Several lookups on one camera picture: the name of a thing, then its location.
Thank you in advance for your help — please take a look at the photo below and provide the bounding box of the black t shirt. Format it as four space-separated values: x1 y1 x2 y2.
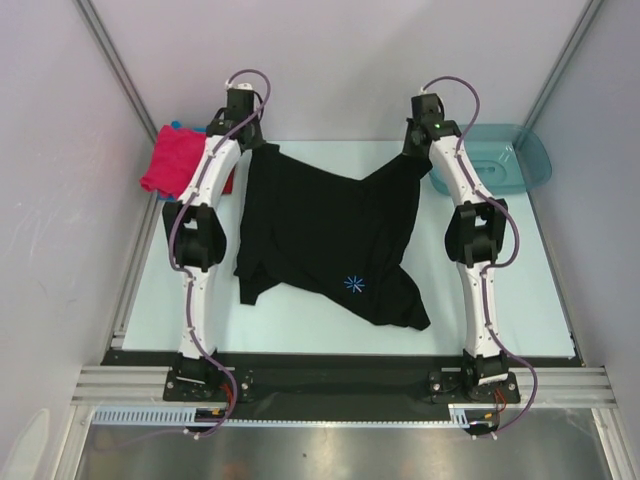
234 144 432 331

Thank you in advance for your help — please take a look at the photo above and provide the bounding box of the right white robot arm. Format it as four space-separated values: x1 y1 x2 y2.
404 93 508 401

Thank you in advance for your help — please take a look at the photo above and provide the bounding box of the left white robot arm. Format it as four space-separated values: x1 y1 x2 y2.
162 83 264 400

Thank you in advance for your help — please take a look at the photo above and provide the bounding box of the red folded t shirt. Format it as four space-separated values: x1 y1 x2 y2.
222 167 236 195

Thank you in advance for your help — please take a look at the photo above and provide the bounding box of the pink folded t shirt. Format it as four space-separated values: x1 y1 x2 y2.
139 125 206 200

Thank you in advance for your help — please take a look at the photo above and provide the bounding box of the teal plastic bin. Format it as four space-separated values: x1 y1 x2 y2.
429 124 552 200

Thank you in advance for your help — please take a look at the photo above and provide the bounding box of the blue folded t shirt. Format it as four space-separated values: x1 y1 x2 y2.
156 121 206 201

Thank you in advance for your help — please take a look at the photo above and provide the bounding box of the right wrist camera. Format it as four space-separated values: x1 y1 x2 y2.
419 89 441 102

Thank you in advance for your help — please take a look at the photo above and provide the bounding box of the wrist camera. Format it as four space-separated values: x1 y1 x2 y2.
419 89 441 102
225 80 254 92

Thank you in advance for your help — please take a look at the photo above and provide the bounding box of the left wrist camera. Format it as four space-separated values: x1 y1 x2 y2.
225 80 254 92

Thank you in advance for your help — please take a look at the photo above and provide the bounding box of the left aluminium corner post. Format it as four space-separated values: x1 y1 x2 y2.
72 0 158 142

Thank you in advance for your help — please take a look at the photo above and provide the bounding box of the aluminium corner post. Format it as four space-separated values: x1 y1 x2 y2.
72 0 158 142
522 0 606 129

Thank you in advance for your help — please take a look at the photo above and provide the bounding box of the right aluminium corner post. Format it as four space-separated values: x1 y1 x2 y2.
522 0 606 129

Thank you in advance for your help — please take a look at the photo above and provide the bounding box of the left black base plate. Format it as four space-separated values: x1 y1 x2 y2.
162 368 254 403

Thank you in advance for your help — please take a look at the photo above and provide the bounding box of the right white cable duct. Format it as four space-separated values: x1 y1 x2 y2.
448 403 506 427

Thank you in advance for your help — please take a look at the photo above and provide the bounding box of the white cable duct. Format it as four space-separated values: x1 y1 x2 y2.
93 406 226 427
448 403 506 427

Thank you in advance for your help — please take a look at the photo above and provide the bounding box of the left white cable duct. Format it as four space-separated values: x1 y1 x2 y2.
93 406 226 427

